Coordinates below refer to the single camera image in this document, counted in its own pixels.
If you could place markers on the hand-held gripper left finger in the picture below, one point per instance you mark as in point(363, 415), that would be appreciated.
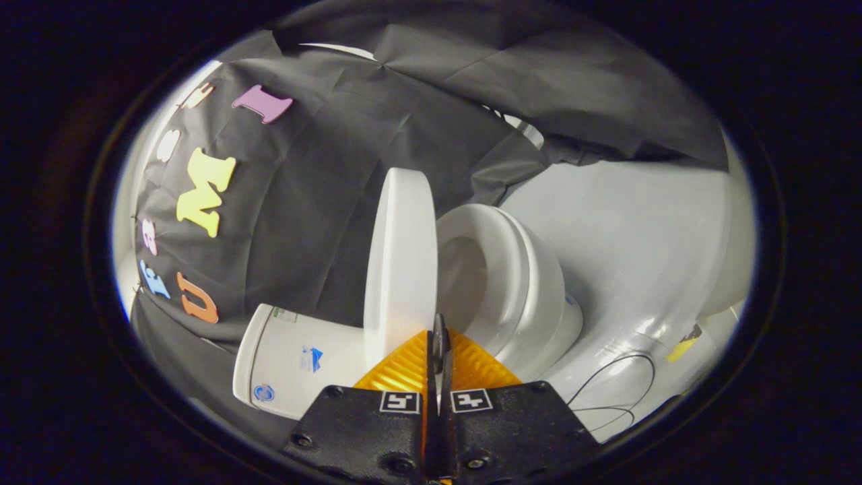
point(357, 431)

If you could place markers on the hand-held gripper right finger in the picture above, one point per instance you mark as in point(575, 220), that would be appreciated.
point(518, 424)

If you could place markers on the white toilet lid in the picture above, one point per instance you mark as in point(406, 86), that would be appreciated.
point(401, 263)

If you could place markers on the small yellow tag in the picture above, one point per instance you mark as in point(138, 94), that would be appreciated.
point(681, 349)

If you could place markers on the black backdrop cloth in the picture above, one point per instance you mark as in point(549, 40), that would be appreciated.
point(323, 168)

